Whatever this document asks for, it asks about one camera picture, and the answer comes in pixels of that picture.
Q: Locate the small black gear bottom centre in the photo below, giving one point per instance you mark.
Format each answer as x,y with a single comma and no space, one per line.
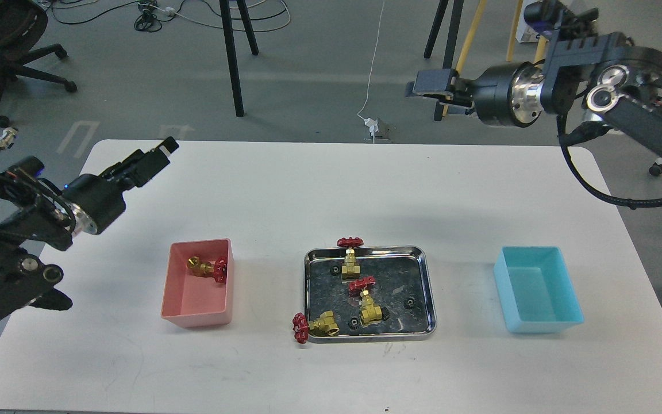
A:
354,323

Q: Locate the brass valve in tray centre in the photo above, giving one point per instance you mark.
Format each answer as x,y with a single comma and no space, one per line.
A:
370,312

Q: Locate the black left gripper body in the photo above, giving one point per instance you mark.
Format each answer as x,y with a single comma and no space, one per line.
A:
96,200

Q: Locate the white floor plug socket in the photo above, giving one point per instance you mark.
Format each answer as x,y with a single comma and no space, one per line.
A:
378,131

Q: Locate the pink plastic box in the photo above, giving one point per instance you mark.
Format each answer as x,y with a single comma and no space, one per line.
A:
190,301

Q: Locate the brass valve at tray corner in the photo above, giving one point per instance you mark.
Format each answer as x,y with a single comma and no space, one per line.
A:
325,325

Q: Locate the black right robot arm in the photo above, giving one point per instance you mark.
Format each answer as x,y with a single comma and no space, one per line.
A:
619,83

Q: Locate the blue plastic box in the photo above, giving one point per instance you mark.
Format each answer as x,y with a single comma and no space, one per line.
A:
535,290

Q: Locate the yellow wooden stand legs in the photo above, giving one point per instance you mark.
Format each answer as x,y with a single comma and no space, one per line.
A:
487,34

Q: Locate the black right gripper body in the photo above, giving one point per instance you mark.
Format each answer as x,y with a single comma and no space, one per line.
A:
505,96

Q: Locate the brass valve wheel up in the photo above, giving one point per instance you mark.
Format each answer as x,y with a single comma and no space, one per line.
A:
217,270

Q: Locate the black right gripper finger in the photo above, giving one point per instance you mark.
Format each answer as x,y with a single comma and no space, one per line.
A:
458,105
432,83

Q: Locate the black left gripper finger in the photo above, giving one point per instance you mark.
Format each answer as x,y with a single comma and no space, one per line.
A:
138,165
168,146

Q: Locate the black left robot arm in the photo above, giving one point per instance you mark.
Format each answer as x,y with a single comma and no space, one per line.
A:
42,215

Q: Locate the shiny metal tray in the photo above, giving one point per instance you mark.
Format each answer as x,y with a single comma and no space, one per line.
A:
400,272

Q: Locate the black office chair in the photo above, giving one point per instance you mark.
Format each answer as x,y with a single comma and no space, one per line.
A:
22,24

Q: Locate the brass valve at tray top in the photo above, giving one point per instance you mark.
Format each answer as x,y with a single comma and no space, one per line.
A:
350,268

